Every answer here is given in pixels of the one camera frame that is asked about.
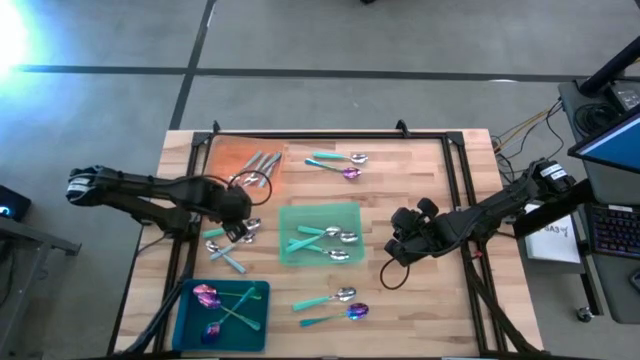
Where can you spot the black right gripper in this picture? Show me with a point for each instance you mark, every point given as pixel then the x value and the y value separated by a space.
pixel 435 230

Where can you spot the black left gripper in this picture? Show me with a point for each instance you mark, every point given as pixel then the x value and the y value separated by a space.
pixel 234 207

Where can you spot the iridescent rainbow spoon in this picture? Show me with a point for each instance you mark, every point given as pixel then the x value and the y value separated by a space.
pixel 357 311
pixel 211 332
pixel 204 289
pixel 351 173
pixel 210 301

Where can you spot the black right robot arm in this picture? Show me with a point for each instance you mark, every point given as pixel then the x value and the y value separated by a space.
pixel 500 205

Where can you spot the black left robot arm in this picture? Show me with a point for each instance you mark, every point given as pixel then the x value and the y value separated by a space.
pixel 130 187

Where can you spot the translucent green plastic bin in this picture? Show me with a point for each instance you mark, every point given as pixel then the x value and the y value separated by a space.
pixel 300 215

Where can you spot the translucent orange plastic bin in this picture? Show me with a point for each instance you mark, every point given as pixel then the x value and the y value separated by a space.
pixel 225 155

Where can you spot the teal plastic cup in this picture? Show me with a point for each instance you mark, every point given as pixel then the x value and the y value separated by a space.
pixel 235 335

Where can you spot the white paper sheet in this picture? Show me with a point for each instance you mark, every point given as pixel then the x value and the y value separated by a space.
pixel 555 245

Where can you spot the black support beam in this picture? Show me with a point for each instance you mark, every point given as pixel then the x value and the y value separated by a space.
pixel 555 207

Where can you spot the caster wheel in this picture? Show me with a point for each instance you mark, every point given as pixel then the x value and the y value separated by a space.
pixel 585 315

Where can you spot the grey metal stand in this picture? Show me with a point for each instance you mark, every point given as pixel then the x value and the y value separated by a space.
pixel 30 235

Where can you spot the black keyboard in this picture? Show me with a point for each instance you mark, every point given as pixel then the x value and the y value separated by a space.
pixel 617 230

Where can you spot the grey side desk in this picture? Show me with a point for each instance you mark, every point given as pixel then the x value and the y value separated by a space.
pixel 620 290

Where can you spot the black device with blue light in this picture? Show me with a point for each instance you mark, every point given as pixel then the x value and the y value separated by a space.
pixel 12 202

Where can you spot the monitor with blue screen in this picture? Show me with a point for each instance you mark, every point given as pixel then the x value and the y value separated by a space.
pixel 615 145

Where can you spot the black power brick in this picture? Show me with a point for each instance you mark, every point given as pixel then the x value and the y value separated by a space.
pixel 625 97

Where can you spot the black pole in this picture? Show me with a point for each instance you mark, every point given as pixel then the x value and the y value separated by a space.
pixel 610 65

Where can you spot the black frame clamp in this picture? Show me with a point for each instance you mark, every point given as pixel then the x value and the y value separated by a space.
pixel 402 127
pixel 215 127

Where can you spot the black table frame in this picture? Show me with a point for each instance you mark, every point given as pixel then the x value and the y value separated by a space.
pixel 350 135

